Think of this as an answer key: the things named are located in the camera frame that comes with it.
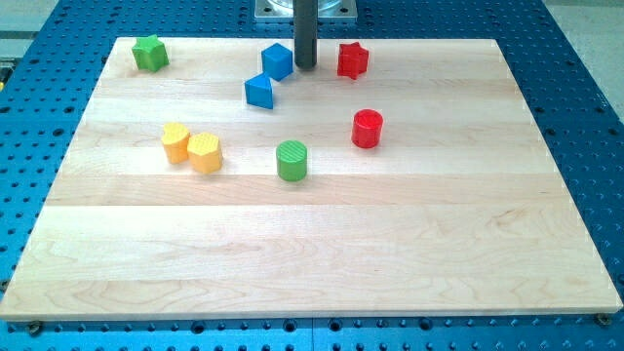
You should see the green star block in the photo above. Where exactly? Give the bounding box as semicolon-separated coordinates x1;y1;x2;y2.
132;34;170;72

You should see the left board corner screw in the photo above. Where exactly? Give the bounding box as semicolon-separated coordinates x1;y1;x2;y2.
25;321;44;337

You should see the green cylinder block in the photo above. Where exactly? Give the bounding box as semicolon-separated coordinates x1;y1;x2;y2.
276;140;307;181

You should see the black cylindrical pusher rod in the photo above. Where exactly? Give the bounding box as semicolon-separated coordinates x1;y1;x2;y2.
292;0;318;70

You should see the blue triangular prism block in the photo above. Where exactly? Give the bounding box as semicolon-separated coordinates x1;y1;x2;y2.
244;73;273;109

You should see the right board corner screw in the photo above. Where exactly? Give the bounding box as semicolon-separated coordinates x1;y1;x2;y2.
594;313;612;328

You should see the light wooden board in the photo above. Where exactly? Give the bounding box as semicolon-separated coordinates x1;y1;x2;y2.
1;37;622;322

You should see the red star block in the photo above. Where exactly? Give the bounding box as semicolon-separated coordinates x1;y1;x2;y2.
336;42;370;80

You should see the yellow heart block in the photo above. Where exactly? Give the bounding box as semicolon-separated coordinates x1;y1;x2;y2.
161;122;190;164

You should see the blue cube block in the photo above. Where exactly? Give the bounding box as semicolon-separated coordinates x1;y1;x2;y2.
261;43;293;81

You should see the yellow hexagon block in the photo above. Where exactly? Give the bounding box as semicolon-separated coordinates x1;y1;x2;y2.
187;133;222;174

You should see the red cylinder block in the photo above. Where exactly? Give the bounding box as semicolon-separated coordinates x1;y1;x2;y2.
351;109;383;148

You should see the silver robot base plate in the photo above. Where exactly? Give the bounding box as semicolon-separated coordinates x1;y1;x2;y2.
252;0;358;23

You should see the board corner screw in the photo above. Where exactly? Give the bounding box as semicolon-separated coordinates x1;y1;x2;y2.
594;313;612;328
25;321;44;337

